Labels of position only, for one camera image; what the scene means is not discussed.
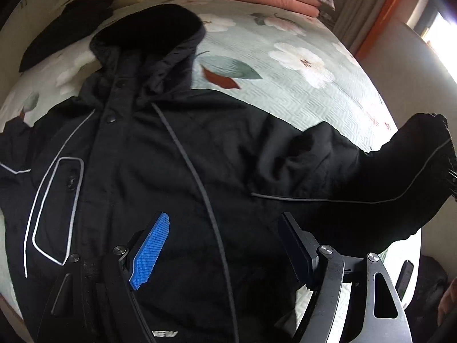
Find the green floral bedspread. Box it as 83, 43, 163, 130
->
1, 0, 421, 309

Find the black garment on bed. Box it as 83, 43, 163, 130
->
19, 0, 114, 73

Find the beige window curtain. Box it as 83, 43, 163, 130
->
333, 0, 400, 59

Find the black hooded jacket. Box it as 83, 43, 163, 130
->
1, 4, 456, 342

